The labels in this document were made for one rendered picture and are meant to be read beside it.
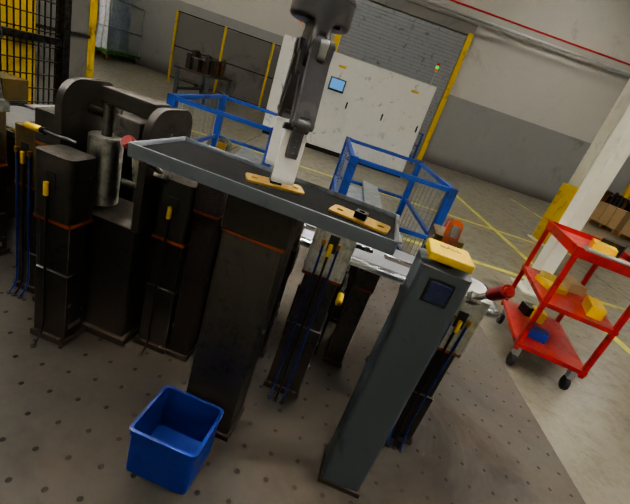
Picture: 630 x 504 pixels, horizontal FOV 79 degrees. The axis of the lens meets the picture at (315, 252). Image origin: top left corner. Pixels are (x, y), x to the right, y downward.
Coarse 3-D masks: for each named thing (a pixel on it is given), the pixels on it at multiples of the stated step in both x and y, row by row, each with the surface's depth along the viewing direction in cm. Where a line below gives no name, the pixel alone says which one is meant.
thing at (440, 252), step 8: (432, 240) 54; (432, 248) 50; (440, 248) 51; (448, 248) 52; (456, 248) 54; (432, 256) 49; (440, 256) 49; (448, 256) 49; (456, 256) 50; (464, 256) 51; (440, 264) 51; (448, 264) 49; (456, 264) 49; (464, 264) 49; (472, 264) 49
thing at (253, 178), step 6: (246, 174) 54; (252, 174) 55; (270, 174) 54; (246, 180) 52; (252, 180) 52; (258, 180) 53; (264, 180) 54; (270, 180) 53; (270, 186) 52; (276, 186) 53; (282, 186) 54; (288, 186) 55; (294, 186) 56; (300, 186) 57; (294, 192) 54; (300, 192) 54
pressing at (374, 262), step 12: (12, 108) 103; (24, 108) 107; (12, 120) 94; (24, 120) 97; (12, 132) 87; (360, 252) 86; (372, 252) 89; (396, 252) 94; (360, 264) 81; (372, 264) 81; (384, 264) 84; (396, 264) 86; (384, 276) 81; (396, 276) 80; (492, 312) 78
